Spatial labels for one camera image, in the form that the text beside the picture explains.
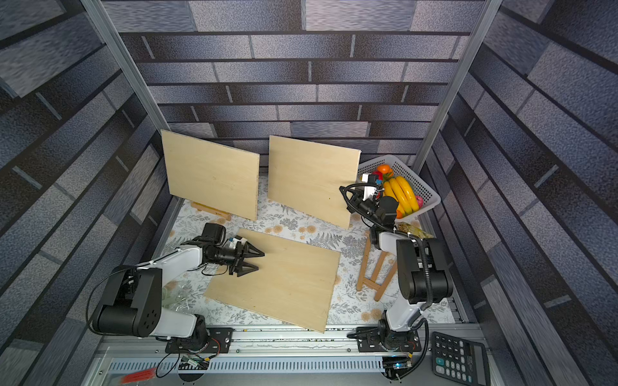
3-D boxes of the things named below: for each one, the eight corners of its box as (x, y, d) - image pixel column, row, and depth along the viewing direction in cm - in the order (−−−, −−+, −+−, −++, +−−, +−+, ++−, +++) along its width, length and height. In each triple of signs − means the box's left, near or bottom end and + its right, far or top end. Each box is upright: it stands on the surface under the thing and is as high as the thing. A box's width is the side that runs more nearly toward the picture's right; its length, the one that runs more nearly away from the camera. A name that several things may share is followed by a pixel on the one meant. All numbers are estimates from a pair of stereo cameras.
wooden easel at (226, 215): (193, 211, 108) (189, 204, 104) (196, 207, 110) (192, 201, 106) (229, 222, 104) (225, 216, 100) (231, 219, 105) (228, 212, 101)
